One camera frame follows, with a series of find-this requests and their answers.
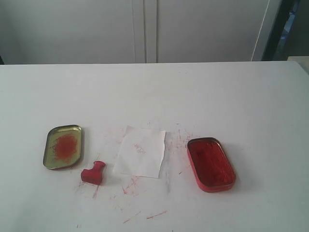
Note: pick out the red stamp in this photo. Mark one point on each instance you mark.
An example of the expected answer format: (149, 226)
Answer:
(93, 176)

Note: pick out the neighbouring beige table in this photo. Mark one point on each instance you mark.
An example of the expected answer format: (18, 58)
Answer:
(303, 61)

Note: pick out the white paper sheet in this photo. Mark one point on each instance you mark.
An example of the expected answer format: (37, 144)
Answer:
(141, 152)

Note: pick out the gold tin lid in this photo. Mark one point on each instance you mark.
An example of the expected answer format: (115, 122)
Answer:
(64, 147)

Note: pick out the red rectangular tin tray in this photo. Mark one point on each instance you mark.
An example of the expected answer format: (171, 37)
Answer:
(212, 170)

